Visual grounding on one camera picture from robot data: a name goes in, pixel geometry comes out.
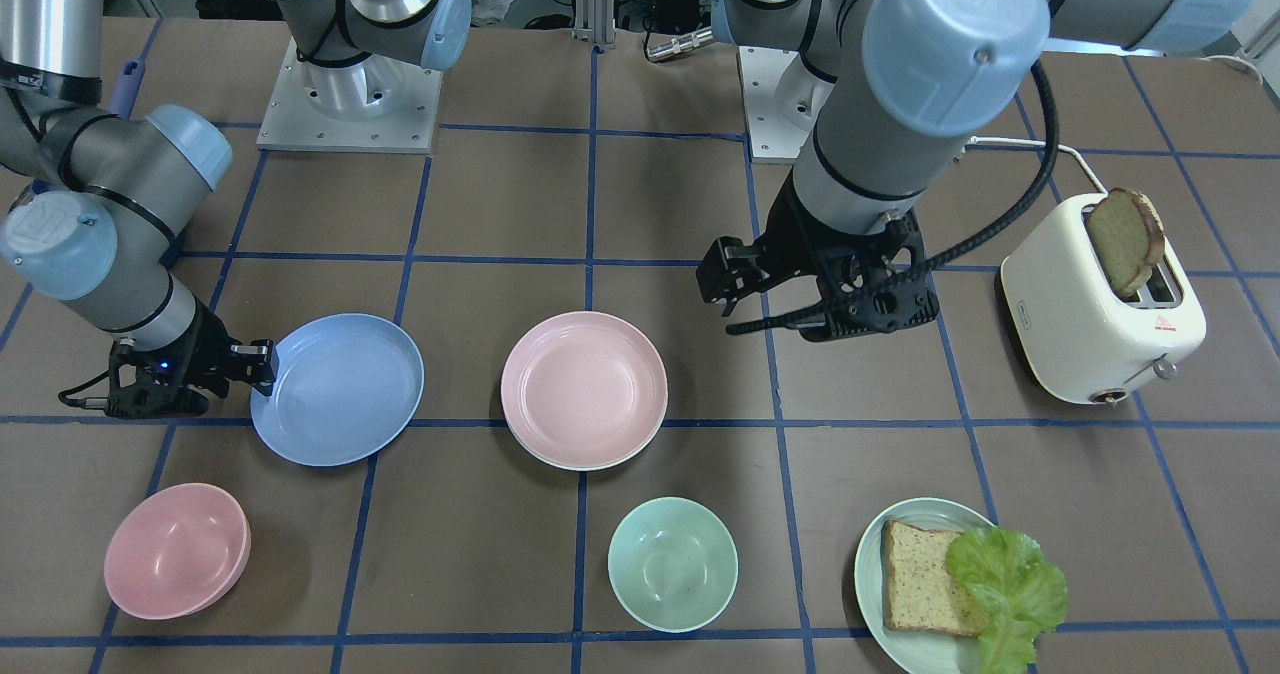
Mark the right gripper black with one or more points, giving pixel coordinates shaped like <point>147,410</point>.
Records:
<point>207,347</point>

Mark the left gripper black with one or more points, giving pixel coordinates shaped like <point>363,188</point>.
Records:
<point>790,228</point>

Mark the blue plate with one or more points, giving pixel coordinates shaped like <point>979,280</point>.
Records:
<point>346,385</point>

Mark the pink plate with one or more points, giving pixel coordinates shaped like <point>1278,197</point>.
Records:
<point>584,391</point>

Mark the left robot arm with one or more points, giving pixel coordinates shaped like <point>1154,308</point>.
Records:
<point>910,81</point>

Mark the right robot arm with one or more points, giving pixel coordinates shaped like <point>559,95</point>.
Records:
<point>118,193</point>

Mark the pink bowl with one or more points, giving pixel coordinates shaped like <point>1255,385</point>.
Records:
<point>177,552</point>

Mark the green bowl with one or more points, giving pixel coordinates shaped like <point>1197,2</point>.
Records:
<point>673,565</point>

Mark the dark blue saucepan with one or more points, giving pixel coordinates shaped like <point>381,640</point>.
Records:
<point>126,88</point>

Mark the white toaster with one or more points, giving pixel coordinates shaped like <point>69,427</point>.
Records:
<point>1082,343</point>

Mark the bread slice on plate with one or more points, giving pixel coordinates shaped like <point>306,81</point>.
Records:
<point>920,594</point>

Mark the toast slice in toaster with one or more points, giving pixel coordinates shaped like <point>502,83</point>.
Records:
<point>1128,238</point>

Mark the green plate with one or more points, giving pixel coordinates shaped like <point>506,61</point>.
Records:
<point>915,652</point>

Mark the green lettuce leaf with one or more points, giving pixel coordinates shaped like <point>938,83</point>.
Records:
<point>1023,594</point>

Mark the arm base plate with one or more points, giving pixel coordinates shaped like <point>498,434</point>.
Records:
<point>781,100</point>
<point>376,106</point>

